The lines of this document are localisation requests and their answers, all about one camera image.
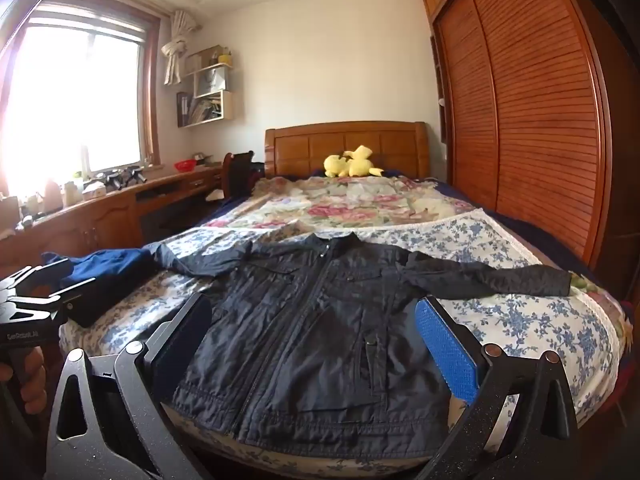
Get black jacket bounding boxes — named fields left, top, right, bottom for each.
left=145, top=232, right=573, bottom=461

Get row of books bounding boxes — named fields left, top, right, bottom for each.
left=177, top=92, right=223, bottom=126

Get white wall shelf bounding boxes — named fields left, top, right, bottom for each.
left=176, top=46, right=235, bottom=128

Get person's left hand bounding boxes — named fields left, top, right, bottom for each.
left=0, top=347, right=48, bottom=413

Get long wooden desk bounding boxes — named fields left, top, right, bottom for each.
left=0, top=165, right=226, bottom=281

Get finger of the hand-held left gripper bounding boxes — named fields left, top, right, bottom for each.
left=0, top=258, right=73, bottom=306
left=5, top=277, right=97, bottom=318

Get dark wooden chair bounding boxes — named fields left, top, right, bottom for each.
left=221, top=151, right=256, bottom=201

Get black folded garment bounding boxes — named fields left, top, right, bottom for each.
left=67, top=267, right=157, bottom=329

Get wooden louvered wardrobe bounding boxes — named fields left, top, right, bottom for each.
left=421, top=0, right=640, bottom=301

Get white paper bag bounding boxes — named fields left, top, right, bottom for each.
left=196, top=67, right=227, bottom=98

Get yellow plush toy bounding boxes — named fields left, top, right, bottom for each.
left=324, top=145, right=385, bottom=178

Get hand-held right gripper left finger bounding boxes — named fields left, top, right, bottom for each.
left=45, top=291, right=216, bottom=480

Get blue floral bed sheet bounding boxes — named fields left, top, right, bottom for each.
left=59, top=208, right=623, bottom=476

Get pink floral blanket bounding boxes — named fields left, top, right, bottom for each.
left=207, top=175, right=481, bottom=233

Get black metal gadgets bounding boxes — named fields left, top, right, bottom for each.
left=97, top=165, right=148, bottom=192

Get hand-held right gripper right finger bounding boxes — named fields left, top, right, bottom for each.
left=414, top=295, right=581, bottom=480

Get tied cream curtain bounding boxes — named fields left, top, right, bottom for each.
left=161, top=9, right=201, bottom=86

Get wooden bed headboard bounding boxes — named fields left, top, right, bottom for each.
left=264, top=121, right=431, bottom=179

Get wooden framed window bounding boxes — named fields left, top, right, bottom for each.
left=0, top=2, right=161, bottom=196

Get blue folded garment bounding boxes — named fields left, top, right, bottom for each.
left=41, top=248, right=156, bottom=291

